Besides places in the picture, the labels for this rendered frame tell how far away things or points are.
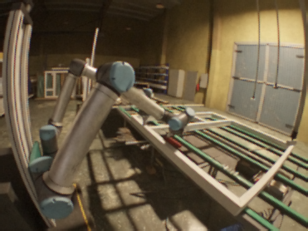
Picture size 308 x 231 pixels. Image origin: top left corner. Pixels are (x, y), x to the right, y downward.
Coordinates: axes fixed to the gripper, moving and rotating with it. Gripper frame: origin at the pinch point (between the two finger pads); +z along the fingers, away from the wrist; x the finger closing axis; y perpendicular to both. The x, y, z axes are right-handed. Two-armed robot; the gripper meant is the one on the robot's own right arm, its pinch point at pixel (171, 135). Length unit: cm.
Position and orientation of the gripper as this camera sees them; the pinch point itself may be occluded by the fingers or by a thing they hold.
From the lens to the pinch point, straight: 129.9
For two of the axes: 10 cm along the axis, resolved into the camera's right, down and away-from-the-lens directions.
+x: -8.9, 0.4, -4.6
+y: -3.0, -8.0, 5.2
